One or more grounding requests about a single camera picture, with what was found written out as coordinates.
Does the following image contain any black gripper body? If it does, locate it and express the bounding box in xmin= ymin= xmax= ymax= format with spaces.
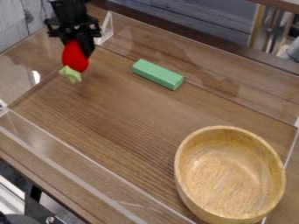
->
xmin=44 ymin=0 xmax=101 ymax=38

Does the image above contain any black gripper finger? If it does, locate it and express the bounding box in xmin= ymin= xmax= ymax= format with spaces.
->
xmin=60 ymin=36 xmax=73 ymax=45
xmin=77 ymin=33 xmax=95 ymax=58

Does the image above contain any red plush strawberry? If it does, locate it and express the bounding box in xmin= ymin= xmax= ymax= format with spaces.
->
xmin=59 ymin=39 xmax=89 ymax=83

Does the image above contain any green rectangular block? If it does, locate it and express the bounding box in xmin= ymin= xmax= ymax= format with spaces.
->
xmin=132 ymin=59 xmax=184 ymax=91

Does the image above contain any black table leg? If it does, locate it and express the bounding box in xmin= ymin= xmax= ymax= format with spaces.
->
xmin=24 ymin=185 xmax=65 ymax=224

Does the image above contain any wooden bowl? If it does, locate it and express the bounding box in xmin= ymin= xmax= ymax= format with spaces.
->
xmin=173 ymin=126 xmax=286 ymax=224

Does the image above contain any clear acrylic corner bracket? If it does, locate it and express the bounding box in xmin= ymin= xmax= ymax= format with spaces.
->
xmin=93 ymin=12 xmax=113 ymax=46

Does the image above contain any gold metal chair frame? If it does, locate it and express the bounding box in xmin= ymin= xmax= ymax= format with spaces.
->
xmin=248 ymin=4 xmax=295 ymax=55

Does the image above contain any clear acrylic tray wall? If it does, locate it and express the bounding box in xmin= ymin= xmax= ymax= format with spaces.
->
xmin=0 ymin=107 xmax=196 ymax=224

